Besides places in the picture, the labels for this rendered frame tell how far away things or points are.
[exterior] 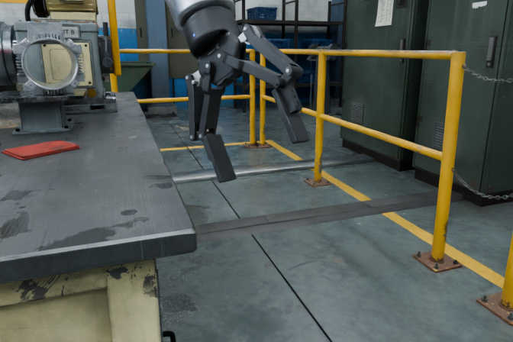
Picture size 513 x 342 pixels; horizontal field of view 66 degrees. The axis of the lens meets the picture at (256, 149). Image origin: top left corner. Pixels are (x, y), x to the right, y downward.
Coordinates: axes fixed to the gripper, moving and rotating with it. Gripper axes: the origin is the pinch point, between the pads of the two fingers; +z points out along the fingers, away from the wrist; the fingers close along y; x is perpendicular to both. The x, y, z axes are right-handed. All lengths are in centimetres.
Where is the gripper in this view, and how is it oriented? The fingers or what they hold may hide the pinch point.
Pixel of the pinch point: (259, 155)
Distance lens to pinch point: 51.9
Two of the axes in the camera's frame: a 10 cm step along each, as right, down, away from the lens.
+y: -6.9, 3.9, 6.1
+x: -6.3, 0.8, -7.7
